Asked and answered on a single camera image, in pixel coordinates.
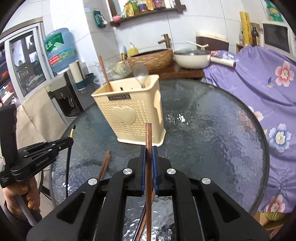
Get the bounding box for wooden counter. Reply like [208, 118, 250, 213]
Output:
[156, 62, 204, 80]

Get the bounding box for wooden framed wall shelf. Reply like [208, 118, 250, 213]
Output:
[107, 0, 187, 27]

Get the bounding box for paper cup dispenser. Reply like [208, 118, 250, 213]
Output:
[69, 60, 94, 91]

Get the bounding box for brass faucet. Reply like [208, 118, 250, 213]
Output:
[158, 34, 171, 49]

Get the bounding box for yellow soap bottle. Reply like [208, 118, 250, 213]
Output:
[128, 42, 139, 58]

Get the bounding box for purple floral cloth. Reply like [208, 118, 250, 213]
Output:
[203, 46, 295, 213]

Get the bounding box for beige cloth cover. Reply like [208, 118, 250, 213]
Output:
[16, 87, 68, 149]

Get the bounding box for brown glass bottle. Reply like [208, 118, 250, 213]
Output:
[251, 26, 260, 47]

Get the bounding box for brown wooden chopstick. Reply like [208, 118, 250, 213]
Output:
[98, 55, 113, 92]

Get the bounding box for round glass table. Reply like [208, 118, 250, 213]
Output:
[51, 80, 268, 213]

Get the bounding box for cream plastic utensil holder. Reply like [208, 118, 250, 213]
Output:
[91, 75, 166, 147]

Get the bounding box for plastic bag with items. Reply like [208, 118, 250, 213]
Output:
[93, 60, 132, 82]

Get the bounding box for blue water jug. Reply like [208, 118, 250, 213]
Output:
[43, 28, 78, 73]

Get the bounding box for brown white rice cooker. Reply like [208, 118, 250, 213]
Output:
[196, 31, 229, 51]

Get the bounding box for person's left hand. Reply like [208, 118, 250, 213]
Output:
[3, 177, 40, 218]

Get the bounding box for white microwave oven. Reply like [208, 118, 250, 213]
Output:
[262, 21, 295, 58]

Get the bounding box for yellow roll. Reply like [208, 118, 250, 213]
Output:
[239, 11, 252, 45]

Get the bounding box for green stacked bowls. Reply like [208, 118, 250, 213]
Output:
[265, 0, 283, 23]

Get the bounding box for white pan with lid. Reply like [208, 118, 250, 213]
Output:
[174, 49, 236, 69]

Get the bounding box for water dispenser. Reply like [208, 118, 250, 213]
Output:
[45, 68, 95, 123]

